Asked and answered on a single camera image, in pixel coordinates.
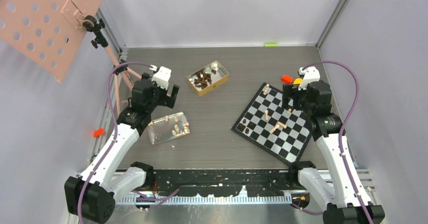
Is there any light wooden chess king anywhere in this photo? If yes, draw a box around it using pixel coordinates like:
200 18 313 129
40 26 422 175
270 122 287 134

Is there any black white chessboard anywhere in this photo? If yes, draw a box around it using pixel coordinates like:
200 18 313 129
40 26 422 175
231 82 311 165

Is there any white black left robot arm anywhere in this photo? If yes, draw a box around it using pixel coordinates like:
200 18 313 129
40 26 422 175
64 79 180 223

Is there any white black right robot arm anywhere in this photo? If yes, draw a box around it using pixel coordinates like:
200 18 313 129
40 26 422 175
282 80 385 223

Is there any gold tin with dark pieces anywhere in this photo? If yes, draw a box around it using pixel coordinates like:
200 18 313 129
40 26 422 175
187 61 230 96

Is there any red toy block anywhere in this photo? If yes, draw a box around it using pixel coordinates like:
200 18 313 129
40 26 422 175
281 75 294 84

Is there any yellow round toy block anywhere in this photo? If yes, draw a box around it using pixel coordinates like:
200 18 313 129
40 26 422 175
293 78 302 85

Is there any silver tin lid tray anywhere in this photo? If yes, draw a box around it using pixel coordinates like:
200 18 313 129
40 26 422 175
147 112 190 145

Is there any green tape marker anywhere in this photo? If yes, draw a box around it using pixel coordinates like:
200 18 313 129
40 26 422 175
264 43 278 47

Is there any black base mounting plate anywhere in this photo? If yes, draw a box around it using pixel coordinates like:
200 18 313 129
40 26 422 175
148 169 302 197

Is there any pink perforated music stand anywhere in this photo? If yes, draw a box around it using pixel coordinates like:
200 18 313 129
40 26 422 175
0 0 143 116

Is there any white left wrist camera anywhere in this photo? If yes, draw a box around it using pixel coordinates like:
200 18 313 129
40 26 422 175
149 65 172 90

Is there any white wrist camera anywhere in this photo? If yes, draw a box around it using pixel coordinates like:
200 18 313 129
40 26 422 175
149 65 172 90
298 66 320 90

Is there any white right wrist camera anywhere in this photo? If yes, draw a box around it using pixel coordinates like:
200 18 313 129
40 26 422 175
298 66 320 90

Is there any orange clip on rail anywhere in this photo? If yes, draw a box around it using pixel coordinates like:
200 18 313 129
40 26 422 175
92 128 104 138

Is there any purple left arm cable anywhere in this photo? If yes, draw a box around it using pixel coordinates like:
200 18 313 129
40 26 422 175
76 61 158 224

